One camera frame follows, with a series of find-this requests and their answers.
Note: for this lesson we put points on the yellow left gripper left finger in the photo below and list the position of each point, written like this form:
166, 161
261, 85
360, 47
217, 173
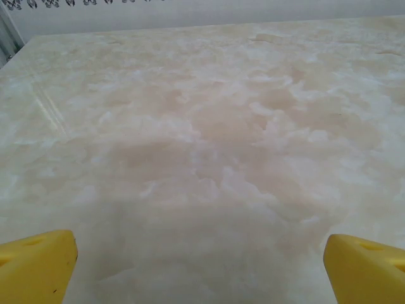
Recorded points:
34, 269

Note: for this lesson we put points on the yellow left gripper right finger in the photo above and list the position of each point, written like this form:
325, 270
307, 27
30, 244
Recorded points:
367, 272

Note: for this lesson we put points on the aluminium frame post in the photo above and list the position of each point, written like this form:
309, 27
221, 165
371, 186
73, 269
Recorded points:
9, 35

